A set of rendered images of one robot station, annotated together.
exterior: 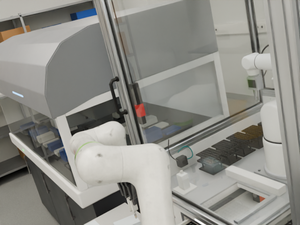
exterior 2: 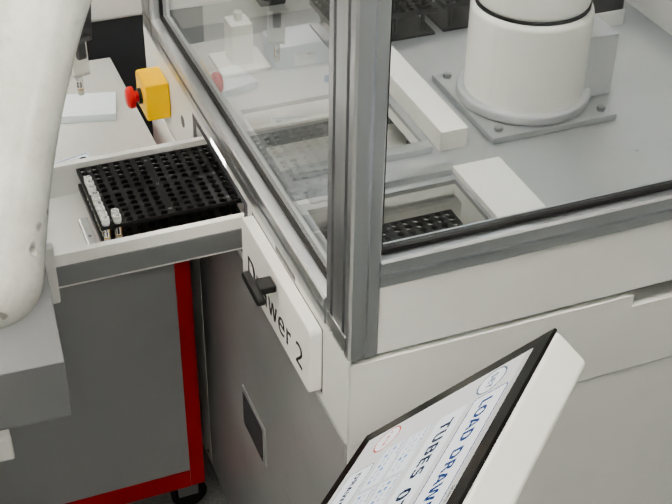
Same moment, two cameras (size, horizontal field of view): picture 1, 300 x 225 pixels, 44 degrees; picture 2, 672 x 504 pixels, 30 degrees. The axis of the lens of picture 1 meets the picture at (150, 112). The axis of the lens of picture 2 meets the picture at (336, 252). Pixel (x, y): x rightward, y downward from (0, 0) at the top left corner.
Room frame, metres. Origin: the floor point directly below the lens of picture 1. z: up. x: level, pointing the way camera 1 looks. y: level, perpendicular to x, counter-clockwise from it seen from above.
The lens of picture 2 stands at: (-0.34, -0.48, 1.98)
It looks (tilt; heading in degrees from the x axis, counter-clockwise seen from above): 36 degrees down; 7
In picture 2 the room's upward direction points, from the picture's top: 1 degrees clockwise
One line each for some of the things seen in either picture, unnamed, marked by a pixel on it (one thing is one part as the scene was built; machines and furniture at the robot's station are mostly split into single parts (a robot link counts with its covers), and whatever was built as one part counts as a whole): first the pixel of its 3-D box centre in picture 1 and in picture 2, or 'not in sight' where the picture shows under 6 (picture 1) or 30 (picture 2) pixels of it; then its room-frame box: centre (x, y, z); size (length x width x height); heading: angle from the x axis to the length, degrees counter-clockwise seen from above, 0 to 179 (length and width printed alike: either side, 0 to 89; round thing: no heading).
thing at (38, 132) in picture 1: (93, 102); not in sight; (2.98, 0.43, 1.13); 1.78 x 1.14 x 0.45; 29
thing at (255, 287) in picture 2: not in sight; (261, 286); (1.03, -0.22, 0.91); 0.07 x 0.04 x 0.01; 29
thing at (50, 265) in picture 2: not in sight; (32, 223); (1.18, 0.17, 0.87); 0.29 x 0.02 x 0.11; 29
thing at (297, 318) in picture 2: not in sight; (279, 300); (1.04, -0.24, 0.87); 0.29 x 0.02 x 0.11; 29
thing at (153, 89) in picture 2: not in sight; (151, 93); (1.60, 0.08, 0.88); 0.07 x 0.05 x 0.07; 29
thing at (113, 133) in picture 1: (111, 138); not in sight; (1.48, 0.18, 1.34); 0.13 x 0.11 x 0.14; 105
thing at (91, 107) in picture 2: (127, 222); (82, 107); (1.71, 0.26, 0.77); 0.13 x 0.09 x 0.02; 105
